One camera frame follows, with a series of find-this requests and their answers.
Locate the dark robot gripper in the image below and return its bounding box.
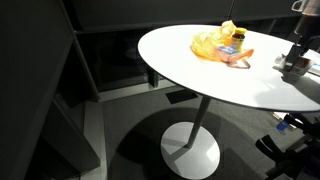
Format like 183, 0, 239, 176
285, 33, 320, 72

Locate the brown bottle yellow cap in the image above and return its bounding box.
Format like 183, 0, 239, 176
229, 27, 248, 52

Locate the white paper booklet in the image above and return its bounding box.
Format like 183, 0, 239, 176
301, 49, 320, 78

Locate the blue and white packet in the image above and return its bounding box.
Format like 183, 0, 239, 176
217, 45, 240, 56

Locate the small blue object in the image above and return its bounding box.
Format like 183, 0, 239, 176
276, 119, 291, 132

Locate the orange plastic bag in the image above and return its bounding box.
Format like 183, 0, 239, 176
190, 20, 255, 70

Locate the black stand on floor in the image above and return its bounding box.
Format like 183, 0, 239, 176
254, 113, 320, 180

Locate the dark floor mat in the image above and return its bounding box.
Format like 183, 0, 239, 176
165, 88, 199, 105

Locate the dark shelf unit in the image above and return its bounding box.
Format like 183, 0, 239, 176
0, 0, 102, 180

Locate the white table pedestal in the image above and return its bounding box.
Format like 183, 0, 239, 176
160, 95, 221, 180

